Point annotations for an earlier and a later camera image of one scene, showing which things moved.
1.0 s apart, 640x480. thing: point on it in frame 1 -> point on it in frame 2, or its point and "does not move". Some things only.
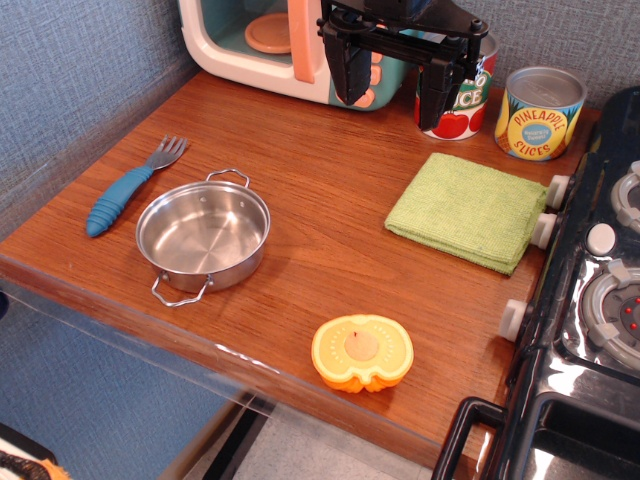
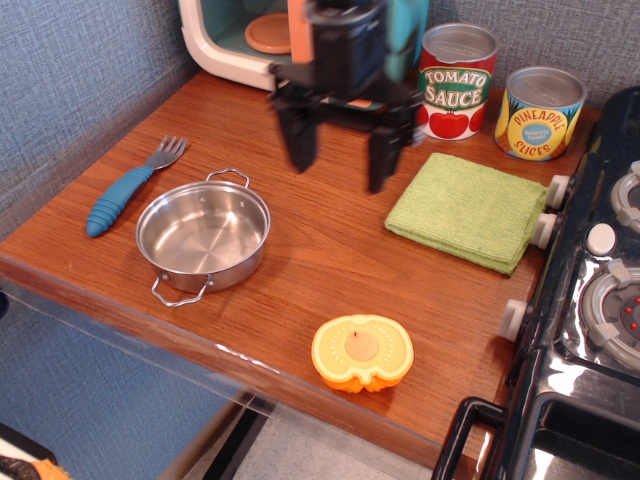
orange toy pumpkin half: [370, 353] does not move
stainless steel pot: [203, 234] does not move
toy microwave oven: [281, 42] does not move
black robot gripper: [440, 29] -> [347, 72]
